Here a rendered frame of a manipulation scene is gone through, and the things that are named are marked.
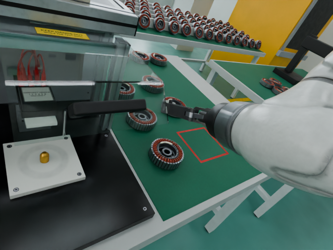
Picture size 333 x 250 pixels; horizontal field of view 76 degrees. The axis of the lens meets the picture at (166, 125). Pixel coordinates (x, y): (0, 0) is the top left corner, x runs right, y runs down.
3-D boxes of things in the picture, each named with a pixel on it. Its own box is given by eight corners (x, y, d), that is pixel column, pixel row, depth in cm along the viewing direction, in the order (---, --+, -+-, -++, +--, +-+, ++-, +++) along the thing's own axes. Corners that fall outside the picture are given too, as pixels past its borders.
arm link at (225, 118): (267, 159, 37) (245, 149, 42) (282, 108, 36) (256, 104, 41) (223, 155, 34) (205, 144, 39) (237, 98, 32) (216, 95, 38)
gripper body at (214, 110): (208, 141, 39) (188, 129, 48) (246, 146, 42) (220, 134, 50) (218, 100, 38) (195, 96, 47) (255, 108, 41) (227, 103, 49)
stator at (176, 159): (183, 171, 68) (188, 164, 66) (150, 169, 64) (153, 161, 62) (176, 146, 76) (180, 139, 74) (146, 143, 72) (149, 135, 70)
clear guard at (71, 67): (168, 124, 40) (179, 98, 37) (14, 147, 26) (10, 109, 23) (106, 46, 58) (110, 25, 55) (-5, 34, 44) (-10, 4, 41)
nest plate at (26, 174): (85, 179, 52) (85, 176, 51) (10, 199, 43) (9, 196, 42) (69, 137, 60) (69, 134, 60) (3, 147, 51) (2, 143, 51)
